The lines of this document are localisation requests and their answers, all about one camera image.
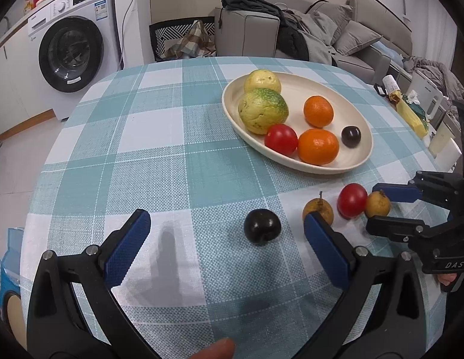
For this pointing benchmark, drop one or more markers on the grey sofa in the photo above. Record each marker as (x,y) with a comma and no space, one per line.
(308,31)

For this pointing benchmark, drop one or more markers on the yellow bottle on counter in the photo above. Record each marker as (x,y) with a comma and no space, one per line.
(28,6)

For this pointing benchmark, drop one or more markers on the small yellow guava in plate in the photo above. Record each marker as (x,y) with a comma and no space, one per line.
(262,78)

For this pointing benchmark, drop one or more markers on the red tomato back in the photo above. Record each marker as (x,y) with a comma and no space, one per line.
(352,200)

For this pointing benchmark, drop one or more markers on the person's left hand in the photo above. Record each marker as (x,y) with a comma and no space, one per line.
(221,349)

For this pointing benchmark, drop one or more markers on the dark plum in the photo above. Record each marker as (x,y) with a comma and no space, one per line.
(351,136)
(261,226)

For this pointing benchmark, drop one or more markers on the white washing machine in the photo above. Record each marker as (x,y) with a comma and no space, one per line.
(73,44)

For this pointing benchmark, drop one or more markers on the blue bag on floor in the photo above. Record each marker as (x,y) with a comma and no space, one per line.
(10,266)

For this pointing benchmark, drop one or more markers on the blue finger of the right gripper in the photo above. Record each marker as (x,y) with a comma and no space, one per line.
(402,230)
(399,193)

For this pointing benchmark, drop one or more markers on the white kitchen cabinet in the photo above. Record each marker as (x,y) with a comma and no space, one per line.
(22,88)

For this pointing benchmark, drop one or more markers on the black clothes on sofa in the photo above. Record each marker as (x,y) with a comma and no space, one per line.
(246,33)

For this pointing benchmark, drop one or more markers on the red tomato front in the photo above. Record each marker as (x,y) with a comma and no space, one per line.
(282,139)

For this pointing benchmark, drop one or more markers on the teal checkered tablecloth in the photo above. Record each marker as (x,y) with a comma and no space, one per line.
(156,137)

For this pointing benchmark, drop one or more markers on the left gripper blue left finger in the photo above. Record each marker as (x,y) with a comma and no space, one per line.
(72,312)

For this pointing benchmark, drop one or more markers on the black patterned chair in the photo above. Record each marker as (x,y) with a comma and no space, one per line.
(165,32)

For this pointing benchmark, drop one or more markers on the grey blanket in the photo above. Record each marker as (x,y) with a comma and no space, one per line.
(439,74)

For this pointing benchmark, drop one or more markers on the large yellow guava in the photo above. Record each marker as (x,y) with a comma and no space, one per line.
(261,109)

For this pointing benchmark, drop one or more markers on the red tomato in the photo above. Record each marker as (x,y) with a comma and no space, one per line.
(352,200)
(282,139)

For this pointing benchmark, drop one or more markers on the person's right hand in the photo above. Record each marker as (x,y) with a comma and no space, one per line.
(447,279)

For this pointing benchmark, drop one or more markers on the cream oval plate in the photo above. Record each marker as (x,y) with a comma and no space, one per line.
(295,90)

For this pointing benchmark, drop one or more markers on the plaid cloth on chair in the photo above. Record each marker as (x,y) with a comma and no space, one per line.
(195,43)

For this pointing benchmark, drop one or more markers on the orange in plate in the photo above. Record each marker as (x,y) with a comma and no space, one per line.
(318,112)

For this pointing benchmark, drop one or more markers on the white bottle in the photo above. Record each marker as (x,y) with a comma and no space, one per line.
(390,84)

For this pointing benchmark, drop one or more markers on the brown round longan fruit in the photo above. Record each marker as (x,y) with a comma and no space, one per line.
(377,204)

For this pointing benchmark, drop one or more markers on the round stool seat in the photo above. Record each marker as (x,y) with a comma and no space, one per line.
(14,318)

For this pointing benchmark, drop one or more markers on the brown pear with stem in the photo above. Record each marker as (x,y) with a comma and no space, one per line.
(319,205)

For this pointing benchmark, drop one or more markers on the orange tangerine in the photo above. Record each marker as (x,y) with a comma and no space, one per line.
(318,147)

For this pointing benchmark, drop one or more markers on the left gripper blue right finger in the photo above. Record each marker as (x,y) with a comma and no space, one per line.
(380,313)

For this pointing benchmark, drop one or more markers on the grey cushion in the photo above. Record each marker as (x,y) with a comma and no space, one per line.
(354,38)

